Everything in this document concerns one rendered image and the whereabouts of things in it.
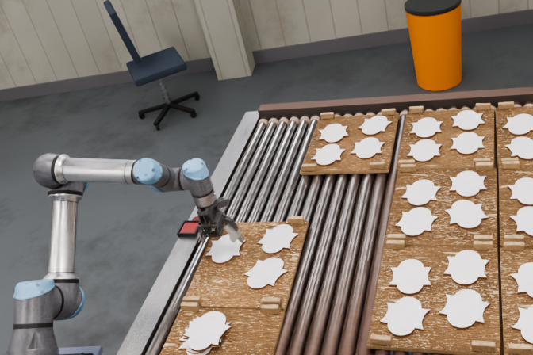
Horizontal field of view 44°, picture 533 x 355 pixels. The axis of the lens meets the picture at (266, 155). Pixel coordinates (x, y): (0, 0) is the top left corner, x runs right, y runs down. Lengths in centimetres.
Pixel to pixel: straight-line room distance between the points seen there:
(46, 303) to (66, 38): 434
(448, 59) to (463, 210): 261
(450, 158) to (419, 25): 224
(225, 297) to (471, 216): 84
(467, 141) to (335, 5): 315
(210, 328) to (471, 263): 81
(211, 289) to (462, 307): 79
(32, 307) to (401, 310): 110
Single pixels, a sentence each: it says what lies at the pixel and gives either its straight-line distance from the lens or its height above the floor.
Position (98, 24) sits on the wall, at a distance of 609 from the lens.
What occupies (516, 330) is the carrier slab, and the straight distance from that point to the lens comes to 194.
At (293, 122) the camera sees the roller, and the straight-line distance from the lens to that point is 298.
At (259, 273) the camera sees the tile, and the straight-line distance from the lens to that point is 219.
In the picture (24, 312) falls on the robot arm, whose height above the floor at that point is 112.
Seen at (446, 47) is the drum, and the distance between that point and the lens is 475.
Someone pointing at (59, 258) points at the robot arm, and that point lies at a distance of 229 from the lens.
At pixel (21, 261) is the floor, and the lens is 446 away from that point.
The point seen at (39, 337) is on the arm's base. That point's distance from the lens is 215.
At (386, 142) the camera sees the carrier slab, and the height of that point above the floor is 94.
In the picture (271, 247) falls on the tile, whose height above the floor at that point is 94.
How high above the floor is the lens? 240
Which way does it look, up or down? 32 degrees down
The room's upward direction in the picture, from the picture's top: 15 degrees counter-clockwise
